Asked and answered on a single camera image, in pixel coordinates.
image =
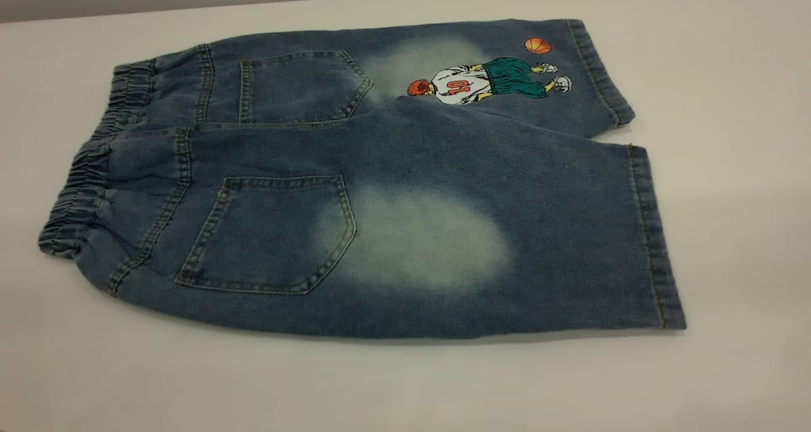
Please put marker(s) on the blue denim shorts with print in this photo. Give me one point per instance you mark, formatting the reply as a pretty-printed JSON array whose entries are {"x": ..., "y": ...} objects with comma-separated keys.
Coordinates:
[{"x": 393, "y": 229}]

